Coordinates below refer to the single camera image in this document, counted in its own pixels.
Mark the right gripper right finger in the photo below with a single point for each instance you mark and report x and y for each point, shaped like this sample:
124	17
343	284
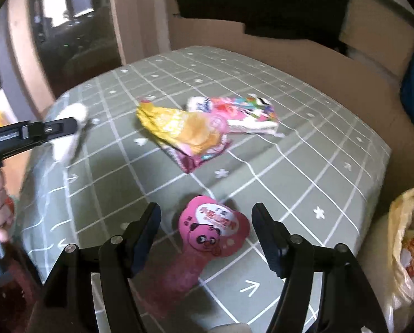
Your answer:
270	234

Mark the pink panda wrapper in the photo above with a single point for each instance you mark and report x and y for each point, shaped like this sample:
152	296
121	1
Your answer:
208	231

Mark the yellow snack wrapper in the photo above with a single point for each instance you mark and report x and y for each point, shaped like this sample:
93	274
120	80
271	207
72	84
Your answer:
189	132

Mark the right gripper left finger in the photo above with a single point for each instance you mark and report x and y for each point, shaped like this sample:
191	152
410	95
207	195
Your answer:
139	238

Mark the black hanging cloth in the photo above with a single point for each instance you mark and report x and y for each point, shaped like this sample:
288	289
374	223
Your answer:
320	21

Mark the yellow plastic bin liner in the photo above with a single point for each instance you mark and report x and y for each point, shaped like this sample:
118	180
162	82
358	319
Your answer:
399	299

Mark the white tissue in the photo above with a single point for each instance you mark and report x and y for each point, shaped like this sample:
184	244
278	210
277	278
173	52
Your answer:
64	148

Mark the colourful pink snack packet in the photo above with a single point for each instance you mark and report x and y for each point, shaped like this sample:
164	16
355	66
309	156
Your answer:
237	115

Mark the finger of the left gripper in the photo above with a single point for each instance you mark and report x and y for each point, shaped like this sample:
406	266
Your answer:
42	132

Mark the green checked tablecloth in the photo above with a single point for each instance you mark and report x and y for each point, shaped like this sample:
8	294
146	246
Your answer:
319	174

